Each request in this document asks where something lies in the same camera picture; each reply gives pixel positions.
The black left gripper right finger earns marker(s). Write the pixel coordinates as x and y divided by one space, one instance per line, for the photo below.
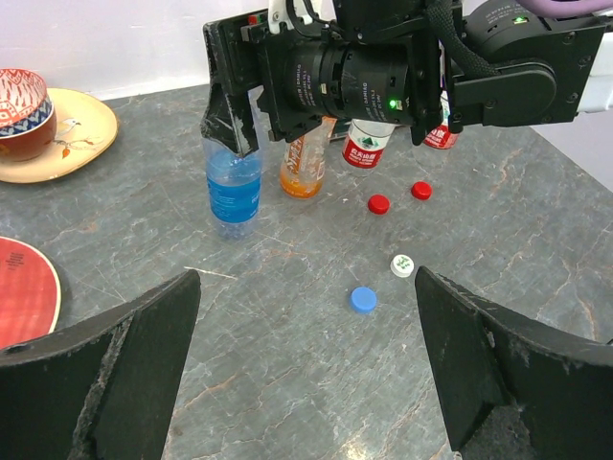
511 387

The red patterned bowl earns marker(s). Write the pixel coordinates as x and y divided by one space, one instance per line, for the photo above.
28 116

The clear bottle red label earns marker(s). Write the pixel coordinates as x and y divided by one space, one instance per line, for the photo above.
441 138

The beige floral plate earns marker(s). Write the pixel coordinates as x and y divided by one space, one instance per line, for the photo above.
86 127

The white orange-bottle cap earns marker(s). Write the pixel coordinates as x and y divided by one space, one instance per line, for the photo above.
402 266

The clear bottle red cap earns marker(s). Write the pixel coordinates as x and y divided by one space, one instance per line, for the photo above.
364 145

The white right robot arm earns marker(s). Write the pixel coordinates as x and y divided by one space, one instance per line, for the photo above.
416 64

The blue bottle cap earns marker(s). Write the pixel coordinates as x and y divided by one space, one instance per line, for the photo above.
363 300

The blue water bottle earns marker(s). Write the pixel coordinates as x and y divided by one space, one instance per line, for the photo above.
234 184

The orange drink bottle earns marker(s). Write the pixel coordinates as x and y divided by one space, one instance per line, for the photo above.
303 169

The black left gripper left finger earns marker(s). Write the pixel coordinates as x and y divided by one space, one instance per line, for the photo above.
104 388

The teal red floral plate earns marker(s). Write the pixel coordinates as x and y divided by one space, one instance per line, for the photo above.
30 293

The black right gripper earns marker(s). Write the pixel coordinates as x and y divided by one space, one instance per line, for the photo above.
291 67

